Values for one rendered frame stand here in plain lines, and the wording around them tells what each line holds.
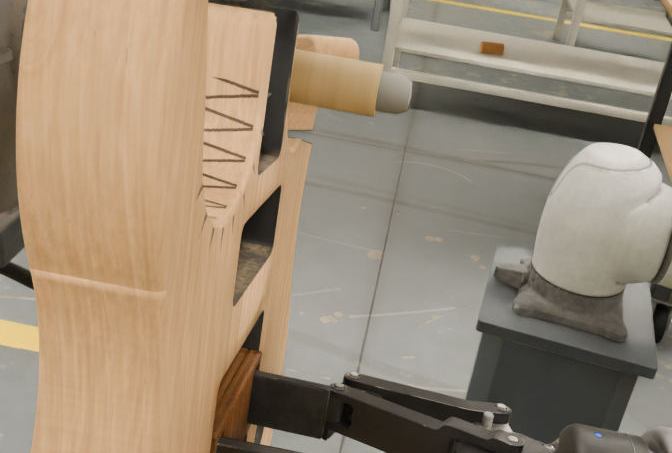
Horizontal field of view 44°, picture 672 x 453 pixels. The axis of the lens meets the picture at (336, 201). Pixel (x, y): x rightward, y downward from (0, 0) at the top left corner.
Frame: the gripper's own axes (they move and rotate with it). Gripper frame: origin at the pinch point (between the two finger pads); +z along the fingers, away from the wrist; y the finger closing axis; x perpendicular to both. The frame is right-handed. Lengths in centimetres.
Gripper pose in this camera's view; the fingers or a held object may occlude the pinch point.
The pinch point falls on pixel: (240, 430)
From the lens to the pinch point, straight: 45.0
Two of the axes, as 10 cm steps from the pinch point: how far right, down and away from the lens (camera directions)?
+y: 1.2, -2.2, 9.7
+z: -9.8, -1.8, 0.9
